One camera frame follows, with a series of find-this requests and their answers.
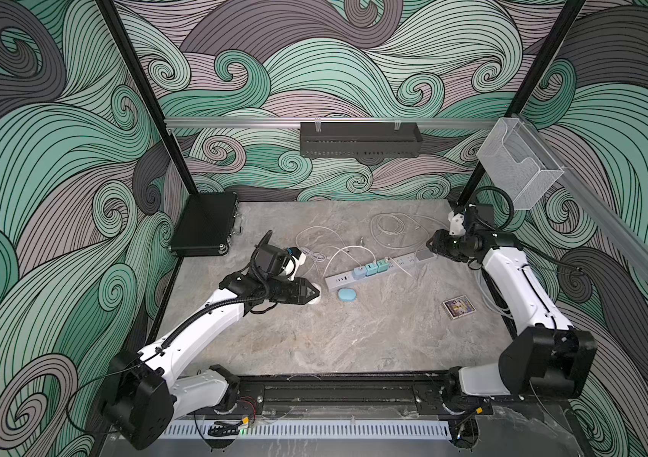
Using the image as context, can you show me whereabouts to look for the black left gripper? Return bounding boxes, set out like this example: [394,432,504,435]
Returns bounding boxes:
[263,278,318,306]

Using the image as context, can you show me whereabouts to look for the blue earbud case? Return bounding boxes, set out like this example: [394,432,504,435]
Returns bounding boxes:
[337,288,357,303]

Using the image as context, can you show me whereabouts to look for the blue USB wall charger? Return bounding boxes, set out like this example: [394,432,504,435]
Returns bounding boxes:
[352,266,367,281]

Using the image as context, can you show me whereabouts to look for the teal dual-port wall charger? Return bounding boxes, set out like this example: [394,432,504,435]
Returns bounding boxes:
[377,259,390,273]

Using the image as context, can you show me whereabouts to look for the cream white charger cable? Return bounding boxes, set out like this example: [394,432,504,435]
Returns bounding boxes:
[323,244,379,278]

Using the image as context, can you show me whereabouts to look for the white earbud case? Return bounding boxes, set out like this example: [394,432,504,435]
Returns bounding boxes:
[307,296,322,306]

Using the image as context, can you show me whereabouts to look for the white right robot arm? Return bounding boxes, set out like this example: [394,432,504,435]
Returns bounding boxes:
[426,201,597,399]

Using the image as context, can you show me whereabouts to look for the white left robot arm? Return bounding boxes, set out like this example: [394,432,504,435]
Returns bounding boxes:
[98,232,321,451]

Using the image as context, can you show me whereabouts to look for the white power strip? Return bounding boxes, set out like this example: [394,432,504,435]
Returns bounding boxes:
[325,249,436,291]

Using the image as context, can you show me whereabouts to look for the black carbon-pattern briefcase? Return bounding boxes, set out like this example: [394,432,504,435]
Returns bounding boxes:
[170,192,239,257]

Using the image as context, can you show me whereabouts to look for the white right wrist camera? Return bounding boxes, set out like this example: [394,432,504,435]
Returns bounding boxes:
[448,211,467,237]

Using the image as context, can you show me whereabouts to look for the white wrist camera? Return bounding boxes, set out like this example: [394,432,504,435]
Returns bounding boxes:
[448,211,467,237]
[283,247,307,280]

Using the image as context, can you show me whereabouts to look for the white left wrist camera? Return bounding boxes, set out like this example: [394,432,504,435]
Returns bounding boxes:
[283,247,307,280]

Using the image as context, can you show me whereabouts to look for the clear acrylic wall holder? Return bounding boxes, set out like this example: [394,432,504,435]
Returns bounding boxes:
[477,117,564,211]

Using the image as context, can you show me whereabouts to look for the black perforated wall tray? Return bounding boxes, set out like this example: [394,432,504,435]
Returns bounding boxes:
[299,123,423,165]

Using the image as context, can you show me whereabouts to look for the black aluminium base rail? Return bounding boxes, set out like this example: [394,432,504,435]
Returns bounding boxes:
[111,373,536,418]

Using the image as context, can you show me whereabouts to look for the white slotted cable duct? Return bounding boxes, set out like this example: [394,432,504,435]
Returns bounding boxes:
[159,419,451,441]

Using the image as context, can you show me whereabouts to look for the aluminium wall rail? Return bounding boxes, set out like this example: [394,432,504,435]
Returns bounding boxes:
[164,116,497,129]

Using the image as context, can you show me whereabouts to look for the aluminium right side rail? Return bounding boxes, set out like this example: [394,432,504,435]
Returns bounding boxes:
[512,114,648,286]

